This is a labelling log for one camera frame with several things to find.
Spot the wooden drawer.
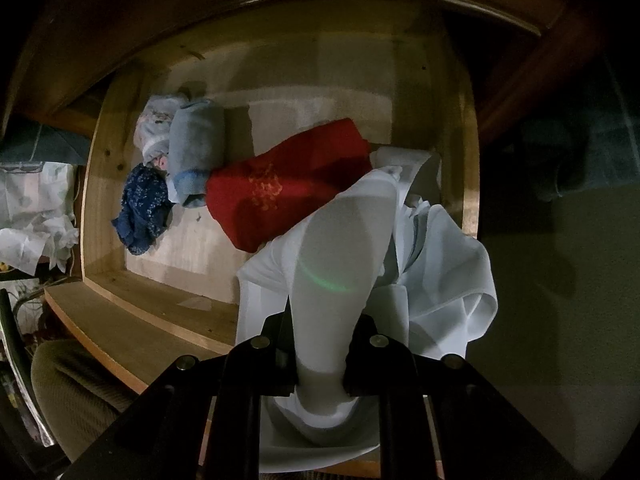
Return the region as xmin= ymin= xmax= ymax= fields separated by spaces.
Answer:
xmin=42 ymin=5 xmax=484 ymax=478

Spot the light blue knitted sock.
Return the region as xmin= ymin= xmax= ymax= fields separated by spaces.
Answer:
xmin=167 ymin=99 xmax=227 ymax=209

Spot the olive corduroy cloth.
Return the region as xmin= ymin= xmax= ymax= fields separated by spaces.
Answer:
xmin=30 ymin=339 xmax=147 ymax=467

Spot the dark blue floral underwear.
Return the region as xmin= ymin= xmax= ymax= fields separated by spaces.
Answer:
xmin=111 ymin=164 xmax=174 ymax=256

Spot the pale floral rolled underwear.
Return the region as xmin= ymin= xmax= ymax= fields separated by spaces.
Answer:
xmin=134 ymin=93 xmax=181 ymax=172

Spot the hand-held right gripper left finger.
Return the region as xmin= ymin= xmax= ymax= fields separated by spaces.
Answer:
xmin=62 ymin=309 xmax=297 ymax=480

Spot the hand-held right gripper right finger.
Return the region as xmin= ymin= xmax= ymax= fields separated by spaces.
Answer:
xmin=341 ymin=313 xmax=576 ymax=480

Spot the white board panel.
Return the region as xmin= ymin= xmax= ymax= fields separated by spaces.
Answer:
xmin=470 ymin=190 xmax=640 ymax=476

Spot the white garment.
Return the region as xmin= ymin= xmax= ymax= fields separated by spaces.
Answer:
xmin=235 ymin=147 xmax=501 ymax=476

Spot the red garment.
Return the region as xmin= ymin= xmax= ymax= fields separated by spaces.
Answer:
xmin=205 ymin=117 xmax=374 ymax=254

